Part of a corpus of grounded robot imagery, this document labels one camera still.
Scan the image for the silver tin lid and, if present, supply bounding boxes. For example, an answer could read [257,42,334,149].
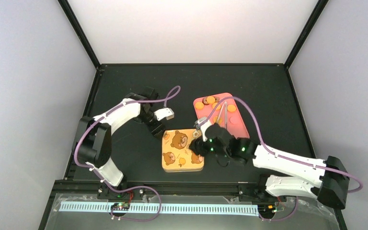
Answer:
[161,129,204,173]

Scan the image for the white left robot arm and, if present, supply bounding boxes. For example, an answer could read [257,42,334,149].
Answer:
[72,86,181,188]

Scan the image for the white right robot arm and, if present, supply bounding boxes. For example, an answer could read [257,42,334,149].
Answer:
[189,107,350,209]

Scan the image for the round waffle cookie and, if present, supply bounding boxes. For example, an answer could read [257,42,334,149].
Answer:
[195,102,205,110]
[227,104,237,113]
[205,96,216,104]
[212,116,223,125]
[212,102,221,111]

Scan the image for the pink plastic tray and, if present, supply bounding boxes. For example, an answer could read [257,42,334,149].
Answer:
[193,92,250,138]

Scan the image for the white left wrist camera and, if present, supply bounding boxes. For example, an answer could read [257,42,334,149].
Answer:
[154,107,174,121]

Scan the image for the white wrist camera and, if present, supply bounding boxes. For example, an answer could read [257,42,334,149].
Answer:
[154,107,174,121]
[195,116,212,142]

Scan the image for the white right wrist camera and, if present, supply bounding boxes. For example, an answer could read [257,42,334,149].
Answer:
[195,116,212,142]

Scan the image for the light blue slotted cable duct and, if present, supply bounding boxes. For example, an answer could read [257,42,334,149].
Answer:
[56,201,259,217]

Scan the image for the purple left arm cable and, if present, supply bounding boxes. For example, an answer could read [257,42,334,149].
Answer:
[73,85,182,222]

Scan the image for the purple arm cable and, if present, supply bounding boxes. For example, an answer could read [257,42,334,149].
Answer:
[73,85,182,222]
[198,96,364,221]

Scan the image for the black enclosure frame post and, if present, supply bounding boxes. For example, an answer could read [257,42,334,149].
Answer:
[58,0,101,69]

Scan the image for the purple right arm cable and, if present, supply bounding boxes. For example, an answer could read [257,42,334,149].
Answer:
[198,96,364,221]

